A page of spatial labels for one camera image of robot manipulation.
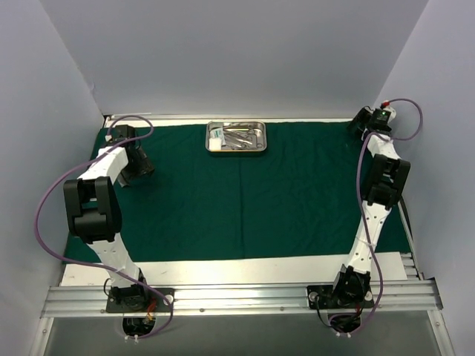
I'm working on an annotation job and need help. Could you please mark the white gauze packet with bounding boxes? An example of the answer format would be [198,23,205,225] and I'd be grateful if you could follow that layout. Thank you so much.
[209,128,226,151]

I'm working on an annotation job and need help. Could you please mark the dark green surgical cloth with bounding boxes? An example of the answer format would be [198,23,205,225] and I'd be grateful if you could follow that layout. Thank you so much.
[63,119,413,265]

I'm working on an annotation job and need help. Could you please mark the stainless steel instrument tray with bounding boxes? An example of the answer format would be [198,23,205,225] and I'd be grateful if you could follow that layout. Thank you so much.
[205,121,267,154]

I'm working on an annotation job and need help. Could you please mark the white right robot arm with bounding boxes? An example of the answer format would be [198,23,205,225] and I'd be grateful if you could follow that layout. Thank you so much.
[329,101,411,306]

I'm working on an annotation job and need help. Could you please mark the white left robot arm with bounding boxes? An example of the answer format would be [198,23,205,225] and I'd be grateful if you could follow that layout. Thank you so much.
[63,125,154,311]

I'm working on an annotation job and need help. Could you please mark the steel surgical scissors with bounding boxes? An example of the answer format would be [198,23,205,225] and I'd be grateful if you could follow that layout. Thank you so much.
[224,133,255,148]

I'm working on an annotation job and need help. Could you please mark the steel surgical forceps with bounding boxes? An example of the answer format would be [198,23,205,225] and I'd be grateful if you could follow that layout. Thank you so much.
[223,122,255,132]

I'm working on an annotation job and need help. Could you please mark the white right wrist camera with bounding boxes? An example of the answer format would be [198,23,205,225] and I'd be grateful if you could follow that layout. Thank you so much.
[380,100,396,122]

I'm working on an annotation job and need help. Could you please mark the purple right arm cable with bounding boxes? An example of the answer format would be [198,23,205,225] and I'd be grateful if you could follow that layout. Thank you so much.
[328,98,425,334]

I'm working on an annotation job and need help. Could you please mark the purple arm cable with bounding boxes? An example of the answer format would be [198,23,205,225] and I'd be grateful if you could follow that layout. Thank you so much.
[328,98,425,334]
[34,115,174,339]

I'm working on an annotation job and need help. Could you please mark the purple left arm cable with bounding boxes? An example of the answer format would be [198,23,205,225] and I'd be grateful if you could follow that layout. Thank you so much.
[34,115,174,339]

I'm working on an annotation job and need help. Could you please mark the aluminium back frame rail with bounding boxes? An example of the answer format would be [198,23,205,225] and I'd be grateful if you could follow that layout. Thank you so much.
[105,113,368,121]

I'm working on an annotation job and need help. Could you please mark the aluminium frame rail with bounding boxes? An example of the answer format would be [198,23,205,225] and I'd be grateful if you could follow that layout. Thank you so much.
[42,280,442,317]
[105,113,368,121]

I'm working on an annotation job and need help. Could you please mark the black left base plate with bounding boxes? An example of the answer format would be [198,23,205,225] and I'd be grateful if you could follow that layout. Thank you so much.
[105,287,176,314]

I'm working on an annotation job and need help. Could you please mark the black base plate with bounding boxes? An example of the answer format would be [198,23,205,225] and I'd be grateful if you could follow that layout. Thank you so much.
[105,287,176,314]
[306,284,374,310]

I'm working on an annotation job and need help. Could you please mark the aluminium front frame rail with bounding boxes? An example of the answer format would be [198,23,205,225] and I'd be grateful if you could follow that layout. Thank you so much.
[42,280,442,317]

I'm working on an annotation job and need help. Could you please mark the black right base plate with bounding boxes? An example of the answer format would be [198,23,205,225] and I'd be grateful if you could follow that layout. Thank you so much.
[306,284,374,310]

